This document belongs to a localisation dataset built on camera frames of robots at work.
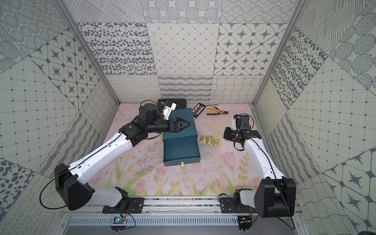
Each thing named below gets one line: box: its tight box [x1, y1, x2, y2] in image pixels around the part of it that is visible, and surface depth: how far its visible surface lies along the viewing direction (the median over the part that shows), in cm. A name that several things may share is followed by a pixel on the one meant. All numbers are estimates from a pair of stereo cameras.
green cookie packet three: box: [205, 134, 216, 146], surface depth 98 cm
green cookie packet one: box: [211, 136, 221, 148], surface depth 97 cm
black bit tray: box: [191, 102, 207, 118], surface depth 120 cm
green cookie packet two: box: [198, 133, 210, 144], surface depth 98 cm
